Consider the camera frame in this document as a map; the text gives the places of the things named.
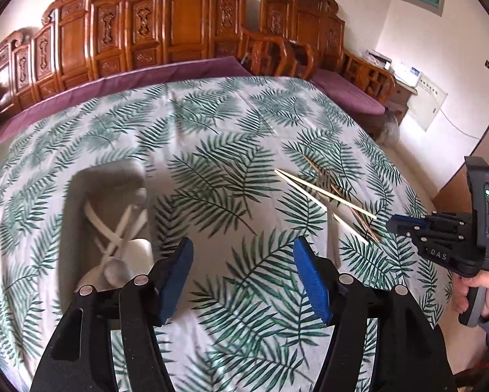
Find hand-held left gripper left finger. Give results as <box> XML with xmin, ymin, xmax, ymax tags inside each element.
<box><xmin>30</xmin><ymin>237</ymin><xmax>195</xmax><ymax>392</ymax></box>

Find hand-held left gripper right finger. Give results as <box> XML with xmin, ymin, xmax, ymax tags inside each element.
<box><xmin>293</xmin><ymin>237</ymin><xmax>457</xmax><ymax>392</ymax></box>

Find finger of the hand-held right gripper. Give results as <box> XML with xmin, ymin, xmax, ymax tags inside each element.
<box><xmin>391</xmin><ymin>212</ymin><xmax>435</xmax><ymax>229</ymax></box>
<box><xmin>386</xmin><ymin>220</ymin><xmax>422</xmax><ymax>240</ymax></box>

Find grey rectangular container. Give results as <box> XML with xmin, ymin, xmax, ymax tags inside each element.
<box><xmin>60</xmin><ymin>158</ymin><xmax>156</xmax><ymax>297</ymax></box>

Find grey plastic bag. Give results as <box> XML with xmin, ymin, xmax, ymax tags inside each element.
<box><xmin>376</xmin><ymin>111</ymin><xmax>403</xmax><ymax>146</ymax></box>

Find white chart board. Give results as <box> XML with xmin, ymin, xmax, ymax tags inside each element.
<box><xmin>405</xmin><ymin>71</ymin><xmax>448</xmax><ymax>134</ymax></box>

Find wooden side table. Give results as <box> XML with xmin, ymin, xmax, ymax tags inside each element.
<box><xmin>385</xmin><ymin>73</ymin><xmax>419</xmax><ymax>128</ymax></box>

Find short purple seat cushion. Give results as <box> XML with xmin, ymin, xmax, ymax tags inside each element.
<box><xmin>312</xmin><ymin>69</ymin><xmax>386</xmax><ymax>117</ymax></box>

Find white and blue tissue box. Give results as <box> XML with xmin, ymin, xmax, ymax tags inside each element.
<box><xmin>395</xmin><ymin>61</ymin><xmax>421</xmax><ymax>87</ymax></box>

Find leaf print tablecloth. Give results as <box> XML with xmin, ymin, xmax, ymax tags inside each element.
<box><xmin>0</xmin><ymin>75</ymin><xmax>454</xmax><ymax>392</ymax></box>

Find long purple seat cushion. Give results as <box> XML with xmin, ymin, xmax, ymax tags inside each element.
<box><xmin>0</xmin><ymin>56</ymin><xmax>254</xmax><ymax>156</ymax></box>

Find carved wooden armchair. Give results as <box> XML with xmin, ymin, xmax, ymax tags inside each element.
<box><xmin>260</xmin><ymin>0</ymin><xmax>397</xmax><ymax>116</ymax></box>

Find long carved wooden sofa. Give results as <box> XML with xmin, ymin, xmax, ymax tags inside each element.
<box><xmin>0</xmin><ymin>0</ymin><xmax>322</xmax><ymax>131</ymax></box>

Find white cable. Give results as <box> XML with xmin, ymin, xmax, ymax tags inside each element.
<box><xmin>440</xmin><ymin>106</ymin><xmax>480</xmax><ymax>140</ymax></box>

